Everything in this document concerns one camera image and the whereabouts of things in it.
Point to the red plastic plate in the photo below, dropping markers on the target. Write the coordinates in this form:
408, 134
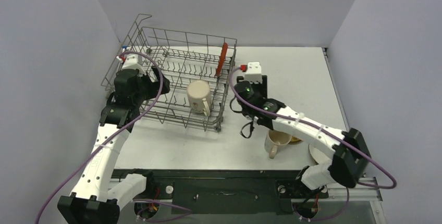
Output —
221, 60

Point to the cream mug with dragon print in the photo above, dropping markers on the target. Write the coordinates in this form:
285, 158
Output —
275, 141

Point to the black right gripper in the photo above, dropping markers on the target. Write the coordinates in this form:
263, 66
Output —
260, 86

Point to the white bowl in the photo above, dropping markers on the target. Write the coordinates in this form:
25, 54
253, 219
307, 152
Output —
318, 156

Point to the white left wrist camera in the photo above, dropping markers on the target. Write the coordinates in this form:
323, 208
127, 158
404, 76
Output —
131, 61

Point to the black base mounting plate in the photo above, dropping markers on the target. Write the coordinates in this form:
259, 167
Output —
226, 191

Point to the cream mug with floral print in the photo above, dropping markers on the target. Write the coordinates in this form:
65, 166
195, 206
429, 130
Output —
199, 97

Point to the yellow patterned plate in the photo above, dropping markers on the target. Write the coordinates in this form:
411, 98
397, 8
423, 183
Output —
294, 141

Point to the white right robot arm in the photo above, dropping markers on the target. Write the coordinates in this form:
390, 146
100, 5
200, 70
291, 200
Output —
347, 150

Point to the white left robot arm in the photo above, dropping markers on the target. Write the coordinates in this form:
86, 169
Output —
92, 200

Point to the grey wire dish rack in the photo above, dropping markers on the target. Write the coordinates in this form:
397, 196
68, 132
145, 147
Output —
182, 57

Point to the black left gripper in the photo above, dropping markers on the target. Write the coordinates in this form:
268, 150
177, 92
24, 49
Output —
154, 86

